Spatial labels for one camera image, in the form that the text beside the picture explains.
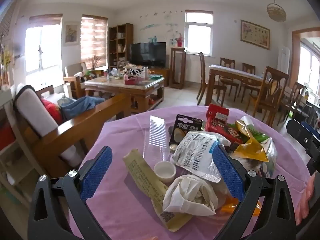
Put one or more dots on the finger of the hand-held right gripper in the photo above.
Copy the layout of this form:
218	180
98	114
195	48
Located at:
300	136

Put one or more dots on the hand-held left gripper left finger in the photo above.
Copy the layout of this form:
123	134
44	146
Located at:
96	172

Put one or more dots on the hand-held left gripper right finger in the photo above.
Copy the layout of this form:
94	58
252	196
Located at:
228	172

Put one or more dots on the person's right hand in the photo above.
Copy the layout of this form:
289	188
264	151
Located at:
306	200

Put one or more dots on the yellow snack wrapper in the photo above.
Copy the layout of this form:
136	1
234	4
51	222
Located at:
250	150

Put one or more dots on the orange plastic piece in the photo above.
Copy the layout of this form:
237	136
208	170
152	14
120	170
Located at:
228	205

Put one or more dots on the silver foil wrapper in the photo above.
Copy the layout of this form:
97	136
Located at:
271	155

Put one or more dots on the white barcode pouch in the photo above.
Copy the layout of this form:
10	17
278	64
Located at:
195	152

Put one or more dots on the green snack wrapper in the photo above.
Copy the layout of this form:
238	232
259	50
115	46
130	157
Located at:
260	136

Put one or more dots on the red-brown snack wrapper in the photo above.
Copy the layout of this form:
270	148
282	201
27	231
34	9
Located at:
225	131

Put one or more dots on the wooden dining chair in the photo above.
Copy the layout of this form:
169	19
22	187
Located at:
275	80
227	62
296	92
248	68
203	80

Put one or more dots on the purple tablecloth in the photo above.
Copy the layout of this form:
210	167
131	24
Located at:
120	135

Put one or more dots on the beige paper sachet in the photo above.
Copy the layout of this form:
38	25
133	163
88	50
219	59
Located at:
142	175

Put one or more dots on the wooden sofa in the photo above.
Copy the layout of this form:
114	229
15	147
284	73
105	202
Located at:
75	127

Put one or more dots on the black battery blister pack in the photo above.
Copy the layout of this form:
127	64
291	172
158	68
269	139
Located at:
185	127

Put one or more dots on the small white cup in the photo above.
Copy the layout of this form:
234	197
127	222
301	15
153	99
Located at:
165	171

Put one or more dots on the blue cloth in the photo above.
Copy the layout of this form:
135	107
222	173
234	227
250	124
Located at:
80	106

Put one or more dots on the clear ribbed plastic tray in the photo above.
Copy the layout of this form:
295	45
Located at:
156	135

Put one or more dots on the red cushion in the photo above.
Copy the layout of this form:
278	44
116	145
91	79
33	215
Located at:
52	111

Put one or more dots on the white standing air conditioner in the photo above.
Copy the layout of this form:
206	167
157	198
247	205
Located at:
284	60

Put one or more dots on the white shelf unit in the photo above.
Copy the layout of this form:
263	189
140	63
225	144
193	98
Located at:
12	155

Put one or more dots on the wooden dining table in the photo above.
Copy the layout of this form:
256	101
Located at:
232	75

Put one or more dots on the wooden coffee table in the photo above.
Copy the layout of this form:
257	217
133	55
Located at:
150	87

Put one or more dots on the wooden armchair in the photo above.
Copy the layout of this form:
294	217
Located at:
72	72

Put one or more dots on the pile of tabletop clutter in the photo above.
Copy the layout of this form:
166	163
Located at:
132	73

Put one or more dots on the wide framed picture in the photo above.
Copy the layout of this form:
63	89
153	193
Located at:
255	34

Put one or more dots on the tall wooden stand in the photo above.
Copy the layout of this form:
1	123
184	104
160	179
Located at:
178	67

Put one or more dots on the wooden television stand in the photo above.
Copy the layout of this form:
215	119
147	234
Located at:
162	73

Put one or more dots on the gold pendant lamp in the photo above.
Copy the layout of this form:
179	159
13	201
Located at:
276	11

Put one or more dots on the black television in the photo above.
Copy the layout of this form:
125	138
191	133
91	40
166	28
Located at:
147	55

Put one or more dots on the window with striped blinds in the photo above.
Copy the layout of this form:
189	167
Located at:
93	42

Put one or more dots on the wooden bookshelf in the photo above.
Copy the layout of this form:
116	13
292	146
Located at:
128	42

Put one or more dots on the large bright window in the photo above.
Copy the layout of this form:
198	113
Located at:
42	45

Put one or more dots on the red flower decoration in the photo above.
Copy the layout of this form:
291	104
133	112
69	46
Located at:
179	41

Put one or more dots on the small framed picture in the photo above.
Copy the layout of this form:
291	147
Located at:
71	33

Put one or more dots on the white framed window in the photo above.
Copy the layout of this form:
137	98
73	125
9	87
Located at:
198	33

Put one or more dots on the yellow flowers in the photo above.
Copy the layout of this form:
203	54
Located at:
6	60

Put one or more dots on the wooden door frame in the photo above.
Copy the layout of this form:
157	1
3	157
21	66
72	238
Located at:
295	55

